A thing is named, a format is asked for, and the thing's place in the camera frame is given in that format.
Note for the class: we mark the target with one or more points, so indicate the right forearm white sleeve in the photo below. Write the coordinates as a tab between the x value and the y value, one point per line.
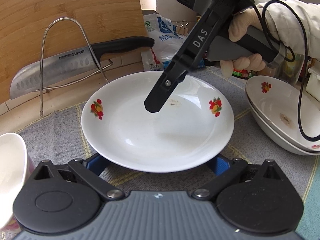
284	26

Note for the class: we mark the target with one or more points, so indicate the white plastic seasoning box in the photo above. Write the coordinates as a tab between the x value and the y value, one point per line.
313	85

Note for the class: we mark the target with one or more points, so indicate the bamboo cutting board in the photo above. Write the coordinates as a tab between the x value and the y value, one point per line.
34	28

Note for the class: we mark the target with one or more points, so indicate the white bowl pink flowers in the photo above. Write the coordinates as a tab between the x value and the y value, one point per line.
16	168

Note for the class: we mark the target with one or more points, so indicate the white plate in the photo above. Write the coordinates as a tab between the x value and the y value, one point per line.
277	103
195	124
275	137

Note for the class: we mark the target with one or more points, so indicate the green lid sauce jar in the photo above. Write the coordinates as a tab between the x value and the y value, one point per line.
243	74

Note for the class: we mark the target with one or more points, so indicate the santoku knife black handle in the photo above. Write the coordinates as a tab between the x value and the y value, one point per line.
71	63

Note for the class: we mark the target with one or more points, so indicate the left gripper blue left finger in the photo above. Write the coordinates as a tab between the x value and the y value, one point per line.
87	173

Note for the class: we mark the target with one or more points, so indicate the white blue salt bag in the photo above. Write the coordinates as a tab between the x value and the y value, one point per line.
167	42

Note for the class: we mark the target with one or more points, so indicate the binder clips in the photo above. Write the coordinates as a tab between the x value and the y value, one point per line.
182	27

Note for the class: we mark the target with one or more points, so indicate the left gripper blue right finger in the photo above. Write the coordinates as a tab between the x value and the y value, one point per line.
226	172

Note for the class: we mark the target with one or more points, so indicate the gloved right hand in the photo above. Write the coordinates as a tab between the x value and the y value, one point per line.
237	29

